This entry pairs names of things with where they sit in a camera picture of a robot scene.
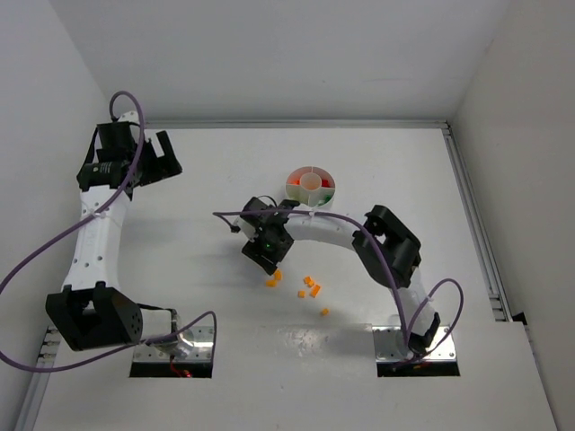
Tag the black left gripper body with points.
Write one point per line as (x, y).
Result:
(158, 158)

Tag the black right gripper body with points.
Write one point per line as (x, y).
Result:
(263, 259)

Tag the yellow curved elbow lego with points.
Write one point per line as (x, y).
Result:
(275, 279)

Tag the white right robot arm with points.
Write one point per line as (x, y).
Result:
(387, 250)

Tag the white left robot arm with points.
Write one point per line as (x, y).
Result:
(90, 311)

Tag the yellow long lego brick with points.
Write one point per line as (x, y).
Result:
(315, 291)

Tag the white divided round container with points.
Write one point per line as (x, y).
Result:
(315, 182)

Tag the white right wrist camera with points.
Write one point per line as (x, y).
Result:
(244, 227)

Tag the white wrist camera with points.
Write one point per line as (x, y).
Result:
(131, 117)
(244, 227)

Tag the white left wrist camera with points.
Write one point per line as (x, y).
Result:
(131, 117)

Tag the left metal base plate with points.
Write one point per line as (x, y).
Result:
(193, 346)

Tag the metal base plate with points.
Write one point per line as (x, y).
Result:
(193, 346)
(391, 348)

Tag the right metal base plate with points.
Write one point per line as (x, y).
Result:
(391, 348)

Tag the aluminium frame rail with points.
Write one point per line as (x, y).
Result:
(488, 264)

